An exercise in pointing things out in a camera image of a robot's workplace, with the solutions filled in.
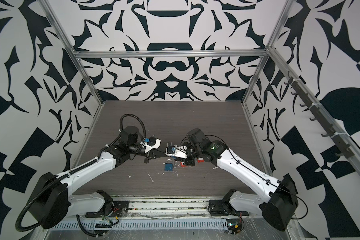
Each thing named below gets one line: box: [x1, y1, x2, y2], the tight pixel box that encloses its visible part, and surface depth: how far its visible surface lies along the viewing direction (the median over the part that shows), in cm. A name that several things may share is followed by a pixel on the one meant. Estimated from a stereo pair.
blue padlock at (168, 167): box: [164, 159, 173, 172], surface depth 89 cm
